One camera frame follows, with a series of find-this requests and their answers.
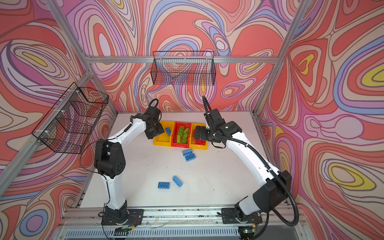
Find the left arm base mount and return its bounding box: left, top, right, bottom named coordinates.
left=98, top=209, right=144, bottom=240

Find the red lego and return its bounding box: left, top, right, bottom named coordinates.
left=195, top=140, right=206, bottom=146

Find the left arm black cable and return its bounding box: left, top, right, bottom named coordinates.
left=79, top=98, right=160, bottom=181

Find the blue lego bottom underside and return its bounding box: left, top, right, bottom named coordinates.
left=158, top=182, right=171, bottom=190

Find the red middle bin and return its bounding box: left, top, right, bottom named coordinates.
left=171, top=122, right=192, bottom=148

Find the right yellow bin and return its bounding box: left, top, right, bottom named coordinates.
left=189, top=123, right=208, bottom=150

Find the left yellow bin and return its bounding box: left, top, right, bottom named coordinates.
left=154, top=121, right=175, bottom=147

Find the green lego tall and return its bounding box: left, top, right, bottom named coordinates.
left=178, top=126, right=185, bottom=136

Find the yellow bin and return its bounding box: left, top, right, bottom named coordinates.
left=154, top=121, right=175, bottom=147
left=189, top=123, right=208, bottom=150

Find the green lego square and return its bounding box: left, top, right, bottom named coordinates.
left=183, top=129, right=189, bottom=137

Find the back wire basket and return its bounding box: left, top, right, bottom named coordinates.
left=151, top=50, right=216, bottom=86

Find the blue lego underside up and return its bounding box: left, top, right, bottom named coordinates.
left=185, top=154, right=196, bottom=162

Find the blue lego studs up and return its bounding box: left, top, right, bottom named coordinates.
left=183, top=149, right=193, bottom=156

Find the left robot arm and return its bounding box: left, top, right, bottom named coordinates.
left=94, top=107, right=165, bottom=226

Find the left wire basket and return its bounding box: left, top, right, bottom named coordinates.
left=32, top=83, right=109, bottom=154

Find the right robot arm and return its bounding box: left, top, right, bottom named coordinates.
left=194, top=107, right=299, bottom=226

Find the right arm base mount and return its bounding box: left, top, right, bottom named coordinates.
left=217, top=208, right=263, bottom=226

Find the wire basket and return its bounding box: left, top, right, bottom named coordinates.
left=151, top=50, right=216, bottom=86
left=32, top=83, right=109, bottom=154

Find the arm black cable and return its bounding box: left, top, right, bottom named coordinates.
left=79, top=98, right=160, bottom=181
left=202, top=95, right=300, bottom=240

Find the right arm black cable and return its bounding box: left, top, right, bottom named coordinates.
left=202, top=95, right=300, bottom=240

